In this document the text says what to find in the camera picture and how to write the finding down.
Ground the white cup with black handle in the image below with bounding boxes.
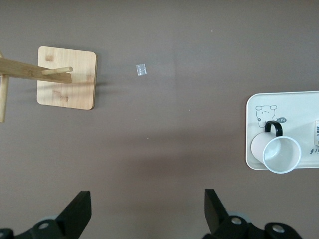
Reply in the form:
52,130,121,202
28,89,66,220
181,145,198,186
250,120,302,174

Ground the wooden cup rack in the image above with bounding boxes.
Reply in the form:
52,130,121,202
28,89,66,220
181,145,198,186
0,46,98,123

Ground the beige rabbit print tray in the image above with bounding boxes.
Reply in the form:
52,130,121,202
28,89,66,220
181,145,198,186
245,91,319,171

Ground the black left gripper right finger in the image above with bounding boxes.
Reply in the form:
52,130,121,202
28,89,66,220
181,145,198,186
202,189,303,239

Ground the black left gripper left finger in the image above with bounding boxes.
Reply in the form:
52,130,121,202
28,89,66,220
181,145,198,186
0,191,92,239

